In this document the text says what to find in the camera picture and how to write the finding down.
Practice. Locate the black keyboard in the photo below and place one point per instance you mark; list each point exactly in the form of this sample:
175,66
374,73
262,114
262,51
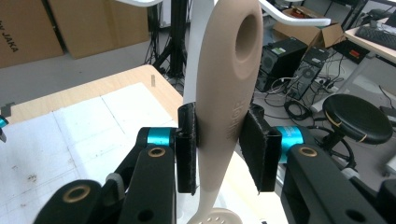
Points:
376,35

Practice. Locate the black computer tower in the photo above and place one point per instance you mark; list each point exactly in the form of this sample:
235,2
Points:
309,73
280,62

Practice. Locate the plain brown cardboard box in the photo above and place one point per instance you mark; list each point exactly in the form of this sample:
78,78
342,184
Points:
99,25

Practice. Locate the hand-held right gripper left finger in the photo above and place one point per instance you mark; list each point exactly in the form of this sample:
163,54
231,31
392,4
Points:
186,149

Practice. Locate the beige tape strip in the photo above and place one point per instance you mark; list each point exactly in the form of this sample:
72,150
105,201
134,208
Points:
153,80

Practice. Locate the beige slotted spoon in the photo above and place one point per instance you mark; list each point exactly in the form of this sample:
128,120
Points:
224,93

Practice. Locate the open brown cardboard box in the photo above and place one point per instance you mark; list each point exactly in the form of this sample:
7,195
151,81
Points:
311,26

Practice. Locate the black round stool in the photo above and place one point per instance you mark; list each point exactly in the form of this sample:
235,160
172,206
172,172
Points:
358,119

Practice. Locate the black frame stand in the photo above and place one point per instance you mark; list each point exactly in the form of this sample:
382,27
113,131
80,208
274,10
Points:
176,37

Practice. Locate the light wooden desk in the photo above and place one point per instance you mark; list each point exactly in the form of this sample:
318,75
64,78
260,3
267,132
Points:
373,46

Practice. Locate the grey table bracket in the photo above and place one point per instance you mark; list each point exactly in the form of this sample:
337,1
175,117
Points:
7,109

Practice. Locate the white power strip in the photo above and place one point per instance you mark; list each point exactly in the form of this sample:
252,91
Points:
325,93

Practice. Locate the printed brown cardboard box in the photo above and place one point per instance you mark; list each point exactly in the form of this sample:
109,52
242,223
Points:
25,31

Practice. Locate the white desk leg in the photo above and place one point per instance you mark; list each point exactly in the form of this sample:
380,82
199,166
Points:
356,73

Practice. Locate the white grid mat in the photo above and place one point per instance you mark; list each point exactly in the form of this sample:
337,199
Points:
77,146

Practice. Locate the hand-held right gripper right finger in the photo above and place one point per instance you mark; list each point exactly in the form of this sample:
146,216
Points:
260,152

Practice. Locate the white hook stand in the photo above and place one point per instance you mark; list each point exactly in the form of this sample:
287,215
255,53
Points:
196,46

